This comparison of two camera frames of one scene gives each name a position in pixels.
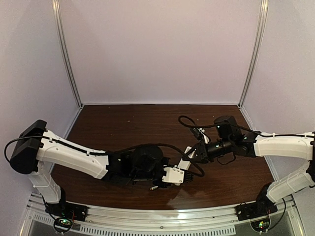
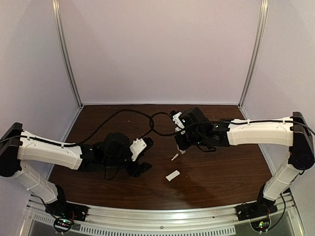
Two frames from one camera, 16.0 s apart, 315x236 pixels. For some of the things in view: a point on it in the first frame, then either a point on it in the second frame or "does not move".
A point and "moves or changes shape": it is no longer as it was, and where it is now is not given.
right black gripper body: (200, 150) to (180, 141)
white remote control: (183, 164) moves or changes shape
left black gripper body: (165, 164) to (140, 163)
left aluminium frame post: (64, 50) does not move
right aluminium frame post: (257, 53) does not move
